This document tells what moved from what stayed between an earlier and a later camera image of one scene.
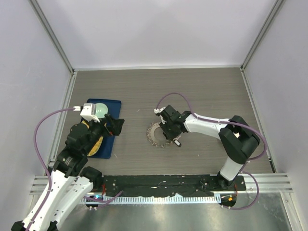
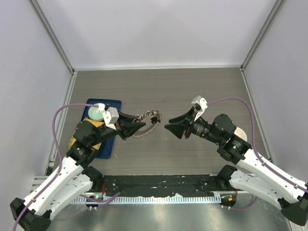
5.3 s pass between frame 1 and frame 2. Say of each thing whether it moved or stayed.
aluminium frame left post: stayed
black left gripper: moved
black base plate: stayed
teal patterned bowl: stayed
